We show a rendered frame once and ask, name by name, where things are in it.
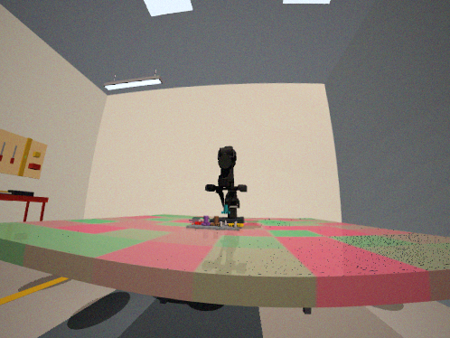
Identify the brown toothed gear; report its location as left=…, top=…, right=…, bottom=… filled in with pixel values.
left=210, top=216, right=220, bottom=226

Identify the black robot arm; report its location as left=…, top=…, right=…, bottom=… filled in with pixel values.
left=218, top=146, right=240, bottom=219

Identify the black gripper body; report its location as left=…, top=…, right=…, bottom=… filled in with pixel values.
left=205, top=172, right=248, bottom=192

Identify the purple gear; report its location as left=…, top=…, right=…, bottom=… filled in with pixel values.
left=202, top=215, right=210, bottom=226

